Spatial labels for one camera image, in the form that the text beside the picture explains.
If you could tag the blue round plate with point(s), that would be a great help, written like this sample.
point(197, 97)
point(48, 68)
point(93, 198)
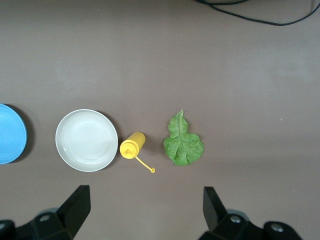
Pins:
point(11, 135)

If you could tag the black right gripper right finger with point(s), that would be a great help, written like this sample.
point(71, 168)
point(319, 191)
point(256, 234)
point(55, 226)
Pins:
point(225, 220)

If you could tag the yellow mustard squeeze bottle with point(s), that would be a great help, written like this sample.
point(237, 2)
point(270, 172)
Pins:
point(132, 146)

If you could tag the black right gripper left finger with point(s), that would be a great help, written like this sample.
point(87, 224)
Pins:
point(67, 215)

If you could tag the beige round plate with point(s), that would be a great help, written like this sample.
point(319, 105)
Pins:
point(86, 140)

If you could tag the green lettuce leaf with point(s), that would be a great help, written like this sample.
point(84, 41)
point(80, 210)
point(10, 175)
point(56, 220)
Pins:
point(183, 145)

